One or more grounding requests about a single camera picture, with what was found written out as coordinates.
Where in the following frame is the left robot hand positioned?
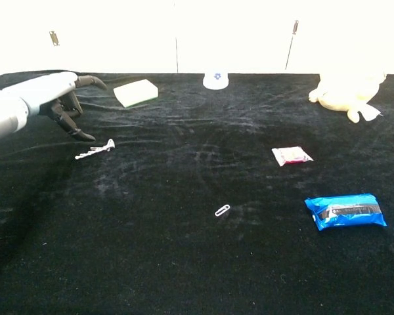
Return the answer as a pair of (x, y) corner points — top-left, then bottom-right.
(6, 71), (108, 142)

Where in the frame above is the paper clip chain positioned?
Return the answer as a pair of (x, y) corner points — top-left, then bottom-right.
(74, 138), (116, 161)

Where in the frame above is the yellow sponge block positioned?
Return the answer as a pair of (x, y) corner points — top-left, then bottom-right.
(113, 79), (160, 109)

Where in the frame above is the white paper cup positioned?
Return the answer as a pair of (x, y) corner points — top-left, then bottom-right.
(202, 72), (229, 91)

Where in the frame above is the black velvet tablecloth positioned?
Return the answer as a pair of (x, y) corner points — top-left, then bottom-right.
(0, 70), (394, 315)

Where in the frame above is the red snack packet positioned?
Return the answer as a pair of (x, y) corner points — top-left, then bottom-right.
(271, 146), (314, 167)

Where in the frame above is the yellow plush toy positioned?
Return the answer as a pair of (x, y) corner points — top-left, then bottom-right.
(308, 72), (388, 124)

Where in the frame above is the blue snack package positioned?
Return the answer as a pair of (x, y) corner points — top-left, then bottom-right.
(303, 193), (388, 232)

